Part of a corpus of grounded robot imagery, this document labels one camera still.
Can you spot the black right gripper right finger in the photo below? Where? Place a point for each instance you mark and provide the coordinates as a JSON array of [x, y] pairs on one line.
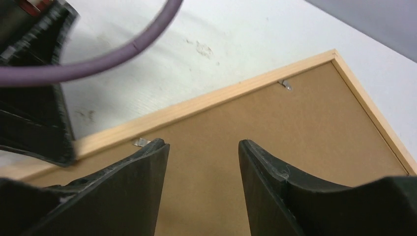
[[282, 200]]

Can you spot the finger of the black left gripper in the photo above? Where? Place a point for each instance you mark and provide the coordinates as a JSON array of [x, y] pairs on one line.
[[34, 120]]

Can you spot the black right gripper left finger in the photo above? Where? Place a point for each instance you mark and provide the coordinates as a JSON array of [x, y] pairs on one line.
[[122, 199]]

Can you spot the light wooden picture frame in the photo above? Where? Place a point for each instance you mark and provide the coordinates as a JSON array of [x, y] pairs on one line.
[[92, 156]]

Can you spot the brown frame backing board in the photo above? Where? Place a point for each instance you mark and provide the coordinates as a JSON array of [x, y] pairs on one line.
[[317, 125]]

